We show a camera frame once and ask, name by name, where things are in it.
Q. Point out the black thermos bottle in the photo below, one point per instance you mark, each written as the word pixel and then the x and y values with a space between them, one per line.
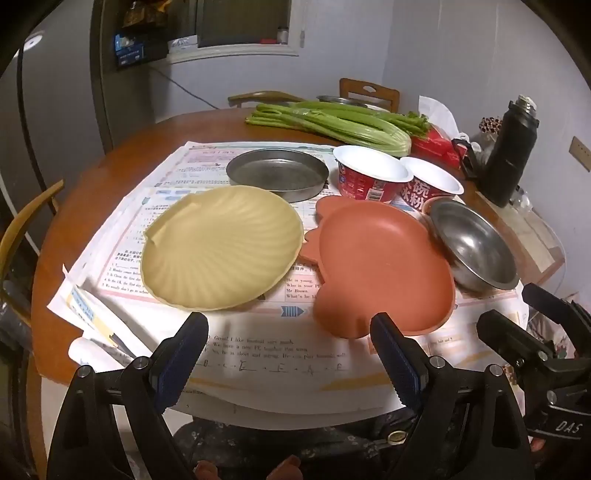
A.
pixel 508 152

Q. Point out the wooden chair with cutout back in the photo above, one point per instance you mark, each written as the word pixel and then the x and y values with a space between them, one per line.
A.
pixel 351 92

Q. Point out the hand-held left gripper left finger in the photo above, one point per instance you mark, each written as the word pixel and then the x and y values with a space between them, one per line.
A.
pixel 182 355

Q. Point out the beige wall outlet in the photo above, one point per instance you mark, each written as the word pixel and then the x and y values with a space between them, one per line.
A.
pixel 581 154

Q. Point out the curved-back wooden chair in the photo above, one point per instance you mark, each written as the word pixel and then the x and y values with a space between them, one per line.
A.
pixel 18 226

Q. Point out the round metal plate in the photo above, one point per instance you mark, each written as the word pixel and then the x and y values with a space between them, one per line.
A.
pixel 277 173

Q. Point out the yellow shell-shaped plate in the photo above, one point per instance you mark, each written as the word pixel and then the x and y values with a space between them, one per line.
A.
pixel 221 249

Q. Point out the blue box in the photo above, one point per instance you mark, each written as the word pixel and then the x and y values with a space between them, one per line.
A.
pixel 138 48

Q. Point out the shallow metal dish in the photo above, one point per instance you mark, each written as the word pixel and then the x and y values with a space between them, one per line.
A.
pixel 339 99

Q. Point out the celery bunch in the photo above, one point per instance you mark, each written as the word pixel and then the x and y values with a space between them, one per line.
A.
pixel 351 129

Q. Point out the printed newspaper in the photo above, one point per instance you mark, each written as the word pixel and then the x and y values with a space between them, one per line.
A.
pixel 277 337

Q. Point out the white tissue paper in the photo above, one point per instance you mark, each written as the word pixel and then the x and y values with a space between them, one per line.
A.
pixel 436 110

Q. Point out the grey refrigerator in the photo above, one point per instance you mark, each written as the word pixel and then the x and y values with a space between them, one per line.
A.
pixel 51 138

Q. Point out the curved wooden chair back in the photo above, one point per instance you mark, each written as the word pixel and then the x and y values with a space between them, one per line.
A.
pixel 258 96

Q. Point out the stainless steel bowl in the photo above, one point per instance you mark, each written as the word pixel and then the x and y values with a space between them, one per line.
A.
pixel 475 249

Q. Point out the red tissue pack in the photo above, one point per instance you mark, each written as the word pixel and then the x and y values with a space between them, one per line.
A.
pixel 434 145

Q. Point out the red instant noodle bowl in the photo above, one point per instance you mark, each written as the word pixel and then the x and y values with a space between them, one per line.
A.
pixel 418 194
pixel 369 184

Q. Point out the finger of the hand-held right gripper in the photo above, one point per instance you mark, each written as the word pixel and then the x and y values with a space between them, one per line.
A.
pixel 508 334
pixel 554 302

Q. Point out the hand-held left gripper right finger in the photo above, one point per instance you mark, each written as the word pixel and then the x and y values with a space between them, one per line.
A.
pixel 397 360

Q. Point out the white window frame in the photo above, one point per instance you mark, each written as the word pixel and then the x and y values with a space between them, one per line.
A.
pixel 231 53

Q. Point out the small white bottle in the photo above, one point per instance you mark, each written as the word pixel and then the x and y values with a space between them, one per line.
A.
pixel 282 36

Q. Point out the brown white stick bundle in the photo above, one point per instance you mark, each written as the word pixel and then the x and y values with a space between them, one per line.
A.
pixel 490 124

